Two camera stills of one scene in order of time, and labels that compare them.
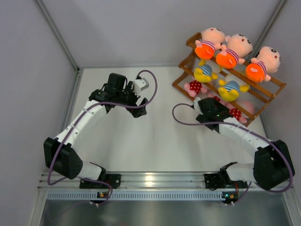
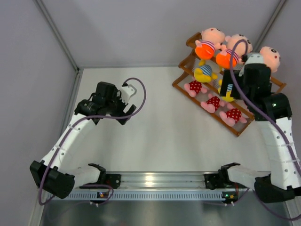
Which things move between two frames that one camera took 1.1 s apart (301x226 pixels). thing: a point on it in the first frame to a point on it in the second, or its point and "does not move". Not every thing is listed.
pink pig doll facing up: x=194 y=87 does not move
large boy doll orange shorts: x=212 y=38 does not move
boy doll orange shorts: x=237 y=46 does not move
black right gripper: x=200 y=118 to x=228 y=78
